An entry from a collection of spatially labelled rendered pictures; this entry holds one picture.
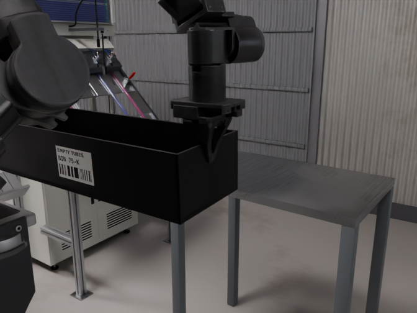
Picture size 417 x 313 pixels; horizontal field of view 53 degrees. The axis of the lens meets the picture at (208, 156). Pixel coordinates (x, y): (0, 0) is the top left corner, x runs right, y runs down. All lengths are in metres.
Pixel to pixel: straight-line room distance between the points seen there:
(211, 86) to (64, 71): 0.24
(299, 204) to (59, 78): 0.97
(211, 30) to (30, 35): 0.26
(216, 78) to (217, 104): 0.04
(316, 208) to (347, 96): 2.09
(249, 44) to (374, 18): 2.63
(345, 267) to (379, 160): 2.08
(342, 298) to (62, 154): 0.93
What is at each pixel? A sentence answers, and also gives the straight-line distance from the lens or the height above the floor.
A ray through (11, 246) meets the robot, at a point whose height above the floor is 1.01.
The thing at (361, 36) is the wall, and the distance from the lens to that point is 3.27.
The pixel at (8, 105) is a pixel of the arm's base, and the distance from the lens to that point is 0.46.
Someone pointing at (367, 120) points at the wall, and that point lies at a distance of 3.30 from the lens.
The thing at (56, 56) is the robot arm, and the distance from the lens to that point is 0.47.
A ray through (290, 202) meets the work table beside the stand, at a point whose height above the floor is 0.80.
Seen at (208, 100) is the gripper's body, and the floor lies 1.20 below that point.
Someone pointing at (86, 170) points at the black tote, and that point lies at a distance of 0.75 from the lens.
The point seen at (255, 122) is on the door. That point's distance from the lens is 3.57.
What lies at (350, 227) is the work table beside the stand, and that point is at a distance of 1.27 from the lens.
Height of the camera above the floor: 1.28
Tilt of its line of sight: 16 degrees down
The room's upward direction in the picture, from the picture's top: straight up
